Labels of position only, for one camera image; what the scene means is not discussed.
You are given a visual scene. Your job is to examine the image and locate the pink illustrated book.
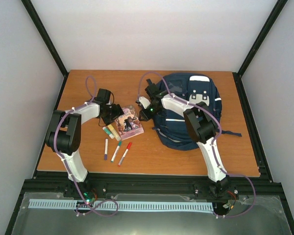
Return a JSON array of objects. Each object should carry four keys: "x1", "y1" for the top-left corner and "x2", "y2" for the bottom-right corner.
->
[{"x1": 115, "y1": 105, "x2": 144, "y2": 141}]

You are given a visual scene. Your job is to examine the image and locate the navy blue backpack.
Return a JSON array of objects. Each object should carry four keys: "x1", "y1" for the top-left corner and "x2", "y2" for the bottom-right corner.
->
[{"x1": 151, "y1": 72, "x2": 243, "y2": 151}]

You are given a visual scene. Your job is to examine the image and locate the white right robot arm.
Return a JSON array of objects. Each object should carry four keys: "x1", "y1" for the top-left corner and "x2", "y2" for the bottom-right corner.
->
[{"x1": 136, "y1": 73, "x2": 230, "y2": 198}]

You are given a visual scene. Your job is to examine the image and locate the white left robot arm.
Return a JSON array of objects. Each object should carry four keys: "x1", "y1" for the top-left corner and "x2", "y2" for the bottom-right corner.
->
[{"x1": 45, "y1": 89, "x2": 124, "y2": 197}]

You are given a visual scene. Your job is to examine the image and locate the green cap white marker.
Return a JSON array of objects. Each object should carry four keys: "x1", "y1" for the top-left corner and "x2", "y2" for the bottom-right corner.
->
[{"x1": 102, "y1": 126, "x2": 115, "y2": 139}]

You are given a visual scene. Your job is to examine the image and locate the yellow highlighter marker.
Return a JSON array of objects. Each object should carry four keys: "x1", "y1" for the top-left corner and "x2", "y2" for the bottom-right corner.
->
[{"x1": 107, "y1": 124, "x2": 121, "y2": 141}]

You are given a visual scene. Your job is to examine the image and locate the purple cap white marker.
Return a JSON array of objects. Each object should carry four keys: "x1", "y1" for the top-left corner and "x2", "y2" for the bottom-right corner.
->
[{"x1": 104, "y1": 138, "x2": 109, "y2": 161}]

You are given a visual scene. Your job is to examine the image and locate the teal cap white marker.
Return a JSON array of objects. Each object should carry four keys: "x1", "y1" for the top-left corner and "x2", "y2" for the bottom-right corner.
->
[{"x1": 110, "y1": 141, "x2": 122, "y2": 163}]

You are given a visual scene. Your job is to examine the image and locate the red cap white marker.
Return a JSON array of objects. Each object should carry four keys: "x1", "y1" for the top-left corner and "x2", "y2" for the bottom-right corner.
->
[{"x1": 118, "y1": 142, "x2": 132, "y2": 167}]

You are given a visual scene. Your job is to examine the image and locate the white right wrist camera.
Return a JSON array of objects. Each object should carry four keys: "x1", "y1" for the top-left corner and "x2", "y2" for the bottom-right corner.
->
[{"x1": 136, "y1": 96, "x2": 150, "y2": 109}]

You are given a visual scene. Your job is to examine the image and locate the black aluminium frame rail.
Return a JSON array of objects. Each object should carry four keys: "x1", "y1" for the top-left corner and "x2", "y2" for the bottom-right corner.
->
[{"x1": 22, "y1": 171, "x2": 285, "y2": 204}]

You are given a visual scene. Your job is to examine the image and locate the light blue cable duct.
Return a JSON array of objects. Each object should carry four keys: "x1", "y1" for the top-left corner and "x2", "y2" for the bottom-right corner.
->
[{"x1": 28, "y1": 199, "x2": 214, "y2": 213}]

